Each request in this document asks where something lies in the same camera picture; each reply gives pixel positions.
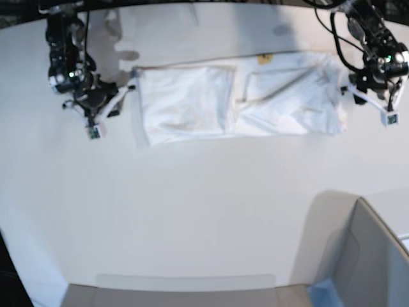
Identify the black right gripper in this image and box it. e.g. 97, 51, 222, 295
73, 75, 121, 118

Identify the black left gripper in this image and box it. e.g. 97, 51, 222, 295
348, 72, 403, 106

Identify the white printed t-shirt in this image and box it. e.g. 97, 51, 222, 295
135, 52, 348, 146

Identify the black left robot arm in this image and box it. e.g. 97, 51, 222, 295
309, 1, 408, 113

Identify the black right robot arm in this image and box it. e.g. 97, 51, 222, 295
38, 1, 118, 120

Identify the grey cardboard box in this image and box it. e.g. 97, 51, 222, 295
290, 191, 408, 306

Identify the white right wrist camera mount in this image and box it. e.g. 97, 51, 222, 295
62, 85, 136, 140

